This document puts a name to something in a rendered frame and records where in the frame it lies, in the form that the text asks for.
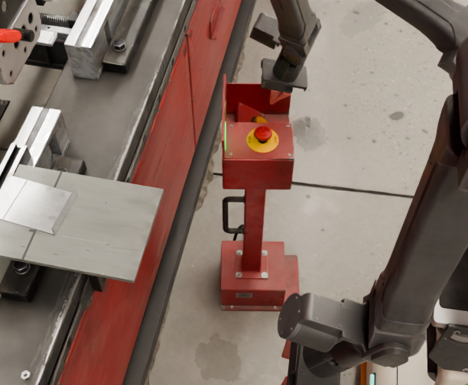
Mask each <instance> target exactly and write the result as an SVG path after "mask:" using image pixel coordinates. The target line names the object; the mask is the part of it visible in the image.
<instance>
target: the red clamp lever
mask: <svg viewBox="0 0 468 385"><path fill-rule="evenodd" d="M20 40H21V41H26V42H32V41H33V40H34V32H33V31H32V30H28V29H22V28H16V27H14V28H13V29H7V28H0V43H16V42H18V41H20Z"/></svg>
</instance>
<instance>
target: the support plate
mask: <svg viewBox="0 0 468 385"><path fill-rule="evenodd" d="M59 174H60V171H57V170H49V169H44V168H40V167H31V166H27V165H22V164H19V166H18V168H17V170H16V172H15V174H14V176H16V177H18V178H22V179H24V180H30V181H32V182H36V183H40V184H43V185H46V186H51V187H54V185H55V182H56V181H57V178H58V176H59ZM74 187H76V191H77V194H78V196H77V198H76V200H75V201H74V203H73V205H72V206H71V208H70V210H69V212H68V213H67V216H66V218H65V219H64V220H63V223H62V225H61V226H60V228H59V230H58V231H57V233H56V235H52V234H48V233H46V232H43V231H38V230H37V231H36V233H35V235H34V238H33V240H32V242H31V245H30V247H29V248H28V252H27V253H26V255H25V258H24V260H22V257H23V254H24V252H25V250H26V248H27V246H28V243H29V241H30V239H31V236H32V235H33V232H32V231H29V230H30V229H32V230H34V229H33V228H28V227H25V226H23V225H18V224H15V223H12V222H7V221H5V220H2V219H0V258H4V259H9V260H16V261H20V262H25V263H29V264H36V265H41V266H45V267H52V268H56V269H61V270H68V271H72V272H77V273H84V274H88V275H92V276H97V277H104V278H108V279H113V280H120V281H124V282H129V283H134V282H135V278H136V276H137V273H138V269H139V267H140V264H141V260H142V258H143V255H144V252H145V248H146V246H147V243H148V239H149V236H150V233H151V230H152V227H153V224H154V220H155V218H156V215H157V213H158V209H159V206H160V204H161V200H162V197H163V195H164V190H163V189H159V188H154V187H150V186H142V185H137V184H132V183H124V182H119V181H115V180H106V179H102V178H97V177H92V176H84V175H79V174H75V173H66V172H62V174H61V177H60V179H59V181H58V184H57V186H56V188H57V189H62V190H65V191H67V192H72V191H73V189H74Z"/></svg>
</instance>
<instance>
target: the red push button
mask: <svg viewBox="0 0 468 385"><path fill-rule="evenodd" d="M254 135H255V138H256V139H258V142H259V143H261V144H264V143H266V142H267V141H268V139H270V138H271V136H272V132H271V129H270V128H268V127H266V126H260V127H257V128H256V129H255V131H254Z"/></svg>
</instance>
